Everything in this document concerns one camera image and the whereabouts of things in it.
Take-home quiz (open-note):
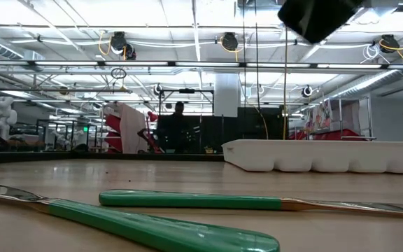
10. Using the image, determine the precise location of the white cutlery tray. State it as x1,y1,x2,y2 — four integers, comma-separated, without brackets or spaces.
221,139,403,175

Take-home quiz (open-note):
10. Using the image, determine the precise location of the colourful hanging poster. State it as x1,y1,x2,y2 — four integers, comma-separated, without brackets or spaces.
304,101,334,132

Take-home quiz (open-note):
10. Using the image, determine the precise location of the black partition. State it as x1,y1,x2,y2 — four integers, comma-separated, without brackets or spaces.
157,106,288,155

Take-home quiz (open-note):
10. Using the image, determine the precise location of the red table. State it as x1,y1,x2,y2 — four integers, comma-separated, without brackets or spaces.
290,128,363,141

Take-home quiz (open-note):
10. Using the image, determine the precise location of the person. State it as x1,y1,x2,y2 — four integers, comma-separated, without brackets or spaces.
164,101,195,154

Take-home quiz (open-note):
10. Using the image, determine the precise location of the long ceiling light strip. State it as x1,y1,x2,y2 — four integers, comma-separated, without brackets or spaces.
0,59,403,70

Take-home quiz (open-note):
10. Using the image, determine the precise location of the pale leaning board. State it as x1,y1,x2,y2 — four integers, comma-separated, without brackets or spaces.
117,102,148,154

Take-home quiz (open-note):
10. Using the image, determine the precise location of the red bin stack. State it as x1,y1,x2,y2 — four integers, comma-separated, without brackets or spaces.
104,113,122,154

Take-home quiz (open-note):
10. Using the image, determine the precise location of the black hanging cable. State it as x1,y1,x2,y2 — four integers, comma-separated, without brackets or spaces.
253,0,270,141

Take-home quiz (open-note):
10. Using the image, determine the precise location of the black gantry frame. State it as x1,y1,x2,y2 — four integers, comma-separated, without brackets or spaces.
158,88,215,116

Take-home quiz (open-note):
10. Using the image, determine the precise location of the gold knife green handle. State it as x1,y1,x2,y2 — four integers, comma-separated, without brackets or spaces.
99,189,403,220
0,181,281,252

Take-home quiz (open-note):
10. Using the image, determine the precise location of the black table frame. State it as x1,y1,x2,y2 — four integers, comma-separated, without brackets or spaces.
0,151,225,164

